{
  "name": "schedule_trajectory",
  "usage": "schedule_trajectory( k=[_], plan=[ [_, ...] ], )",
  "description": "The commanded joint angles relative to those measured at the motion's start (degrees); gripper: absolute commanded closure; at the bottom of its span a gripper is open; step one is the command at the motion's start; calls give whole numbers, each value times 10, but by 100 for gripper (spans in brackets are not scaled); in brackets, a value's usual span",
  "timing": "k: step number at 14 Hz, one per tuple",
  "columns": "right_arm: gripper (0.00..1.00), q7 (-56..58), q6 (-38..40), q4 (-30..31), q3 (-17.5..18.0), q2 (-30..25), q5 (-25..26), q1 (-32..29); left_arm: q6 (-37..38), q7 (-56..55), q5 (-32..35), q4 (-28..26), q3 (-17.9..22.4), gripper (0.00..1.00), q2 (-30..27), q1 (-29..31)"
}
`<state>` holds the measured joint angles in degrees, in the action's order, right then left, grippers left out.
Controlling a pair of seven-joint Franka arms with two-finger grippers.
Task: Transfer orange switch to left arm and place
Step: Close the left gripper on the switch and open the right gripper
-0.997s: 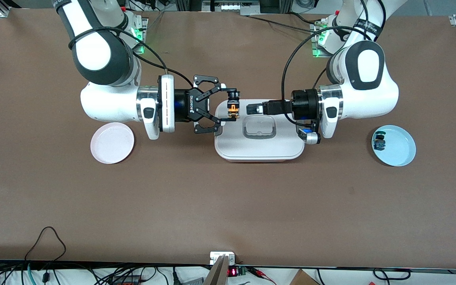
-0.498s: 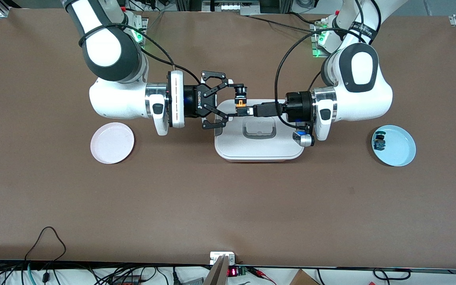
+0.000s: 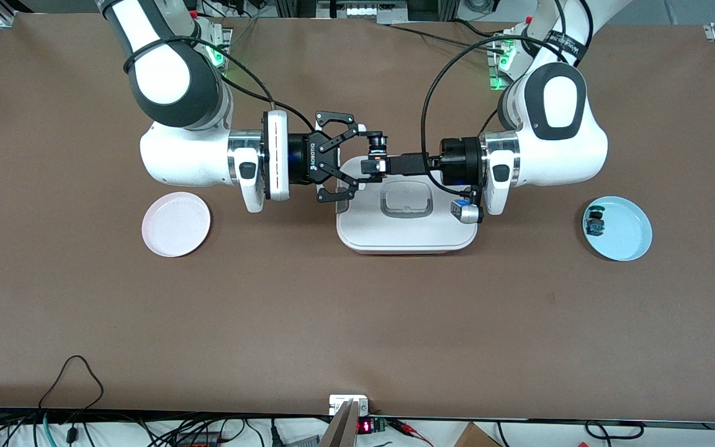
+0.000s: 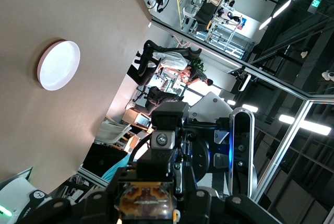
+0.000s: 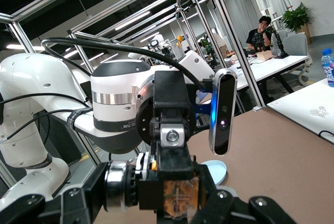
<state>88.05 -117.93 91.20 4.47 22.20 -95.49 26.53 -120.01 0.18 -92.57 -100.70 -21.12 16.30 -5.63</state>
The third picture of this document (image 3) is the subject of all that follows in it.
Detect pink round plate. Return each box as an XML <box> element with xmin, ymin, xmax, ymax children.
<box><xmin>142</xmin><ymin>192</ymin><xmax>212</xmax><ymax>258</ymax></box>

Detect black cable on tabletop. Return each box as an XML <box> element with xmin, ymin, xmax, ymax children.
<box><xmin>382</xmin><ymin>22</ymin><xmax>508</xmax><ymax>54</ymax></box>

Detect brown cardboard piece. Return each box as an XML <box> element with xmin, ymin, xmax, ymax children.
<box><xmin>453</xmin><ymin>422</ymin><xmax>502</xmax><ymax>447</ymax></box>

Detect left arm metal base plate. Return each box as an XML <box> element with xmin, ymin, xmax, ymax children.
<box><xmin>487</xmin><ymin>34</ymin><xmax>523</xmax><ymax>92</ymax></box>

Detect aluminium profile beam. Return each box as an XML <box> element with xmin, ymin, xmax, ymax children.
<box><xmin>318</xmin><ymin>400</ymin><xmax>360</xmax><ymax>447</ymax></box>

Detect red clip lead wire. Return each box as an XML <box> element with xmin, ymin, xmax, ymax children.
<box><xmin>390</xmin><ymin>418</ymin><xmax>434</xmax><ymax>447</ymax></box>

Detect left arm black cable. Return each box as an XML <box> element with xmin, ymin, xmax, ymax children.
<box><xmin>421</xmin><ymin>0</ymin><xmax>594</xmax><ymax>201</ymax></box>

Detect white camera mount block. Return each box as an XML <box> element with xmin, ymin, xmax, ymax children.
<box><xmin>329</xmin><ymin>395</ymin><xmax>370</xmax><ymax>416</ymax></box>

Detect green push-button switch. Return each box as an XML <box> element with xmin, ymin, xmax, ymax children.
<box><xmin>586</xmin><ymin>204</ymin><xmax>607</xmax><ymax>237</ymax></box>

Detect white lidded box grey latches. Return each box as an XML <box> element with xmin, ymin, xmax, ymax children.
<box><xmin>336</xmin><ymin>155</ymin><xmax>479</xmax><ymax>255</ymax></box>

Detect black coiled cable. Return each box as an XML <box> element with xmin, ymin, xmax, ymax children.
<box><xmin>583</xmin><ymin>420</ymin><xmax>645</xmax><ymax>441</ymax></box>

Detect light blue round plate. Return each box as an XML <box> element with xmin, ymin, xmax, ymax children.
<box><xmin>583</xmin><ymin>196</ymin><xmax>653</xmax><ymax>261</ymax></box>

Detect black looped cable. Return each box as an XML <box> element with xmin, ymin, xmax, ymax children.
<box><xmin>38</xmin><ymin>354</ymin><xmax>105</xmax><ymax>412</ymax></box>

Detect white lit panel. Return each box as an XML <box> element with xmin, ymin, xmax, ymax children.
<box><xmin>345</xmin><ymin>3</ymin><xmax>409</xmax><ymax>20</ymax></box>

